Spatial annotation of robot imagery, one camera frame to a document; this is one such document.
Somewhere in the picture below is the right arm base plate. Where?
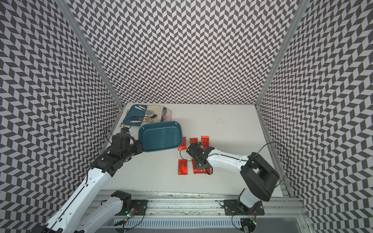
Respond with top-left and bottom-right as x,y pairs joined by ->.
222,200 -> 265,216

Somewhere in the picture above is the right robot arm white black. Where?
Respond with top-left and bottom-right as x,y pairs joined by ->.
186,143 -> 280,215

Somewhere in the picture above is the red tea bag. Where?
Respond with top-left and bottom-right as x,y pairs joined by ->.
192,159 -> 212,175
201,136 -> 209,149
178,137 -> 187,151
178,159 -> 188,175
189,138 -> 198,144

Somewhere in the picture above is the teal storage box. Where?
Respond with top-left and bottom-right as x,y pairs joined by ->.
138,121 -> 183,152

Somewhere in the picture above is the beige cloth napkin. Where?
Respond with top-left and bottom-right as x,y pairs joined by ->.
145,105 -> 164,122

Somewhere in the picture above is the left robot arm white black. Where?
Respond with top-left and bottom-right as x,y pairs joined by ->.
31,133 -> 143,233

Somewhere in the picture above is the teal flat tray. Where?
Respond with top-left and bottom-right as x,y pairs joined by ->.
123,104 -> 163,126

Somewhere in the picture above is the green handled gold spoon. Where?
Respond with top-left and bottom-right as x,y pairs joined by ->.
130,116 -> 154,120

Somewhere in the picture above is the white handled spoon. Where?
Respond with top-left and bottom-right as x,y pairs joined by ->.
138,105 -> 154,115
135,105 -> 154,116

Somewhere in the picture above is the black spoon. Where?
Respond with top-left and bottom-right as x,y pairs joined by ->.
135,115 -> 157,120

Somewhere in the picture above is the pink plastic cup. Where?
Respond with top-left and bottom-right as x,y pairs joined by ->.
162,109 -> 172,121

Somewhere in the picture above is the aluminium front rail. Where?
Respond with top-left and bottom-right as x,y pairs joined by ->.
128,191 -> 308,218

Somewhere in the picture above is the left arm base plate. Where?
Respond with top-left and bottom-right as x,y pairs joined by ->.
116,199 -> 149,216

